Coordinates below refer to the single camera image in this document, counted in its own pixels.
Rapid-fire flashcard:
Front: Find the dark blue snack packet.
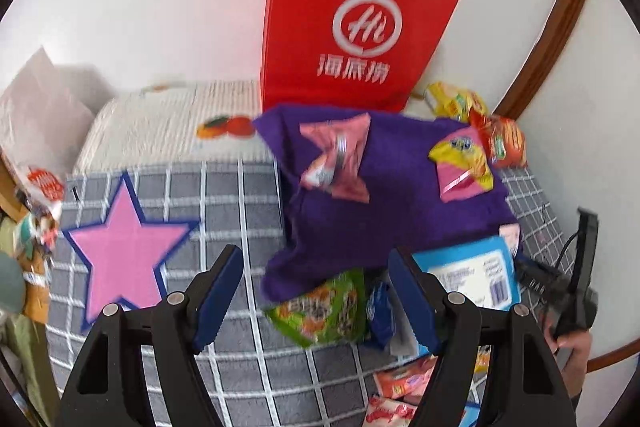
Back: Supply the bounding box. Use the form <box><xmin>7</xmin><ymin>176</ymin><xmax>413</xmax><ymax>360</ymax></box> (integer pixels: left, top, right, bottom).
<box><xmin>366</xmin><ymin>281</ymin><xmax>399</xmax><ymax>349</ymax></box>

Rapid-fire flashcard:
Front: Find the purple fabric basket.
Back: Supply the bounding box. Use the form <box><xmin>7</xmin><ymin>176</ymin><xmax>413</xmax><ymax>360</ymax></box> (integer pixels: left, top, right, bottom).
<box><xmin>252</xmin><ymin>104</ymin><xmax>521</xmax><ymax>305</ymax></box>

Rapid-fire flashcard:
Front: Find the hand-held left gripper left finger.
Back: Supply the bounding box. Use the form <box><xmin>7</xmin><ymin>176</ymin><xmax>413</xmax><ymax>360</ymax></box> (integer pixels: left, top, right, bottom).
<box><xmin>55</xmin><ymin>244</ymin><xmax>244</xmax><ymax>427</ymax></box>

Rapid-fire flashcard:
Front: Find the white quilt with fruit print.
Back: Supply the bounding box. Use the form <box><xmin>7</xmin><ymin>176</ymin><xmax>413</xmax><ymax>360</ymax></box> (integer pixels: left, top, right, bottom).
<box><xmin>72</xmin><ymin>79</ymin><xmax>281</xmax><ymax>175</ymax></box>

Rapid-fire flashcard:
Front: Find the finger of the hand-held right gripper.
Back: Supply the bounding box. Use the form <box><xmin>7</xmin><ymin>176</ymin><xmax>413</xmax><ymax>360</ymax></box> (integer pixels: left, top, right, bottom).
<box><xmin>515</xmin><ymin>259</ymin><xmax>566</xmax><ymax>295</ymax></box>

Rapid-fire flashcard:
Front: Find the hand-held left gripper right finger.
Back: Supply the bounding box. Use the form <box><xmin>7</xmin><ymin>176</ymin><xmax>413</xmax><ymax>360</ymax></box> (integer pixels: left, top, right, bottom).
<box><xmin>389</xmin><ymin>247</ymin><xmax>576</xmax><ymax>427</ymax></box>

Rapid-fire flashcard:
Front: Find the black cable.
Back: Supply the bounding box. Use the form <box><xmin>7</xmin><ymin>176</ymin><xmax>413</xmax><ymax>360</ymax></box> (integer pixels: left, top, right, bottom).
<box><xmin>556</xmin><ymin>231</ymin><xmax>582</xmax><ymax>270</ymax></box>

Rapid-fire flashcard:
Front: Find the light blue box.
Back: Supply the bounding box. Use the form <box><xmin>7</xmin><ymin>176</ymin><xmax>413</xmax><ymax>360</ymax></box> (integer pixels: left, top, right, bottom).
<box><xmin>412</xmin><ymin>236</ymin><xmax>522</xmax><ymax>312</ymax></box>

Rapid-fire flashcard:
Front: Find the red and pink snack packet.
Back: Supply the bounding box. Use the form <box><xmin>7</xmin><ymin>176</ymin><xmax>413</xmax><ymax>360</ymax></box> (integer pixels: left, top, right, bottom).
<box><xmin>374</xmin><ymin>354</ymin><xmax>441</xmax><ymax>402</ymax></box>
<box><xmin>364</xmin><ymin>396</ymin><xmax>417</xmax><ymax>427</ymax></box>

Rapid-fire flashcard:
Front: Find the yellow and pink snack packet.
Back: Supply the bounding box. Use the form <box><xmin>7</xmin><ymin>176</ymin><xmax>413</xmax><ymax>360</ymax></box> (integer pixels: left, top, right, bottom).
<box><xmin>429</xmin><ymin>129</ymin><xmax>495</xmax><ymax>204</ymax></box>

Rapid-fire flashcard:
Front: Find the person's right hand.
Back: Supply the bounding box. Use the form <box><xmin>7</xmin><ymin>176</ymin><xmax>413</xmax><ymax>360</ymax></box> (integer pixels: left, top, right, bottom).
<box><xmin>542</xmin><ymin>312</ymin><xmax>593</xmax><ymax>388</ymax></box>

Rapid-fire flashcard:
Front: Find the pink felt star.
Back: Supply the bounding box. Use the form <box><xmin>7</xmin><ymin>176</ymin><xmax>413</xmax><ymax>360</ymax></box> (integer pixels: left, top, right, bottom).
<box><xmin>61</xmin><ymin>172</ymin><xmax>201</xmax><ymax>333</ymax></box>

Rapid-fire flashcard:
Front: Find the green snack packet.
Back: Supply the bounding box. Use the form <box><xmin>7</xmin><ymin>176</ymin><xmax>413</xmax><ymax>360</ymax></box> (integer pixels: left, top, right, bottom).
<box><xmin>264</xmin><ymin>269</ymin><xmax>371</xmax><ymax>348</ymax></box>

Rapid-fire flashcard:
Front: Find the wooden baseboard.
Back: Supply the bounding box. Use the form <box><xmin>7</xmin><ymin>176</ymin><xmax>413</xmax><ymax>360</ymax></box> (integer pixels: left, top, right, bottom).
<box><xmin>586</xmin><ymin>336</ymin><xmax>640</xmax><ymax>374</ymax></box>

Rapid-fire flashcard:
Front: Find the green cloth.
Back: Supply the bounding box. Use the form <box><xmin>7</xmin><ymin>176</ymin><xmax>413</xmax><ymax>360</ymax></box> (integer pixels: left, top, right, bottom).
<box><xmin>0</xmin><ymin>309</ymin><xmax>58</xmax><ymax>427</ymax></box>

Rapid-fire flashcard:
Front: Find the clear plastic bag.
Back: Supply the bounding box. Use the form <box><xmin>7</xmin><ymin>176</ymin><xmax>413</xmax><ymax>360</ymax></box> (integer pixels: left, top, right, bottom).
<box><xmin>0</xmin><ymin>47</ymin><xmax>117</xmax><ymax>180</ymax></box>

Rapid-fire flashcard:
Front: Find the wooden door trim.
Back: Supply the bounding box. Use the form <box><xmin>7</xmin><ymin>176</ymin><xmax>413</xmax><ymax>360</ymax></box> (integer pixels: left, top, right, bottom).
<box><xmin>492</xmin><ymin>0</ymin><xmax>596</xmax><ymax>120</ymax></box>

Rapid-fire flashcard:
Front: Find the grey checked blanket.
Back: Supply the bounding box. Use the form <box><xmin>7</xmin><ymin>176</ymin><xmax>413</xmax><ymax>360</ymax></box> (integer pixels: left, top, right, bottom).
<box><xmin>47</xmin><ymin>156</ymin><xmax>571</xmax><ymax>427</ymax></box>

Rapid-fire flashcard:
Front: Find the orange snack packet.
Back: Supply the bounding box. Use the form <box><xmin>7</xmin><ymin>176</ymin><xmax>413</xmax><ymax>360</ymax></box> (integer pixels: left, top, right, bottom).
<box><xmin>470</xmin><ymin>112</ymin><xmax>528</xmax><ymax>168</ymax></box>

